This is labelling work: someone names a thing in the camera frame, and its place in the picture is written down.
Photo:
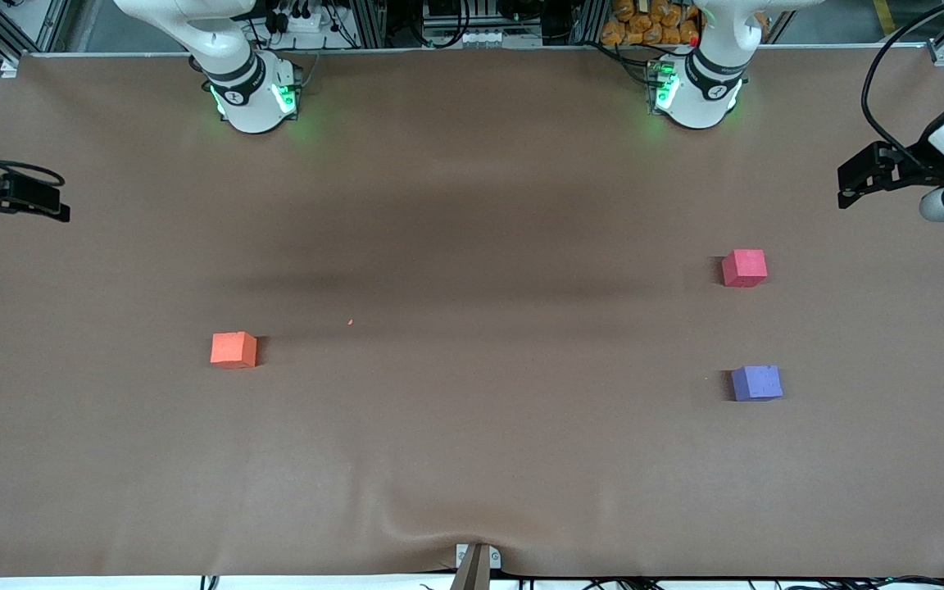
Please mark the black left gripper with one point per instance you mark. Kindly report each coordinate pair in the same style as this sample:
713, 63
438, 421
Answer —
917, 168

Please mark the orange foam block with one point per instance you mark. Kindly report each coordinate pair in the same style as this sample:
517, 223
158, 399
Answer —
233, 350

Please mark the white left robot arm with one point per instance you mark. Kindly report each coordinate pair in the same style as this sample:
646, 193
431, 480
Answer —
705, 82

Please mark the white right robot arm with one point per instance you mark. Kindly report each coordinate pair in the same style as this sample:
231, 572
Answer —
242, 74

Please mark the red foam block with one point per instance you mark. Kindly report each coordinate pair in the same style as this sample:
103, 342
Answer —
744, 268

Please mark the purple foam block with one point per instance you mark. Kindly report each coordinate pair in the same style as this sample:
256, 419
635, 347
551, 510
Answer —
757, 383

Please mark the pile of orange objects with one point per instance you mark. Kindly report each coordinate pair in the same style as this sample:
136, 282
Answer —
648, 23

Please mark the white power strip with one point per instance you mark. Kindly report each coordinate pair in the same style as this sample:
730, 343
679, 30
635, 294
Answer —
301, 21

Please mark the white connector block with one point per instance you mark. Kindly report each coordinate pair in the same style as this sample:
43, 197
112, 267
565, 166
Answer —
484, 38

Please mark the brown table cover sheet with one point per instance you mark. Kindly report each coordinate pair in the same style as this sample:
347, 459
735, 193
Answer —
472, 459

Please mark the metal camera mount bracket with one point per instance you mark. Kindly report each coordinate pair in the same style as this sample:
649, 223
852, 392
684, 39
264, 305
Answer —
477, 565

